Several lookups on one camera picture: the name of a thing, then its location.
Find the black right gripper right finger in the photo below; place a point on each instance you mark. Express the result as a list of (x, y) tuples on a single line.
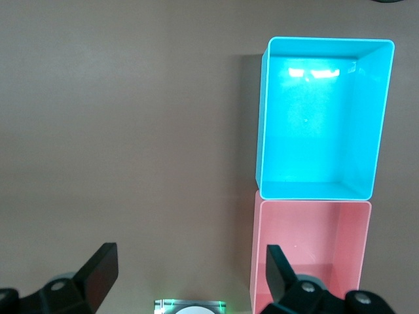
[(281, 281)]

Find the blue plastic bin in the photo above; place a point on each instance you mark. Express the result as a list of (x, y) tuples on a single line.
[(317, 131)]

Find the pink plastic bin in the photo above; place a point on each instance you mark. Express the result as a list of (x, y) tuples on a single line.
[(301, 229)]

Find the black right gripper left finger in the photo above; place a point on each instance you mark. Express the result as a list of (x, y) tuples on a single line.
[(95, 281)]

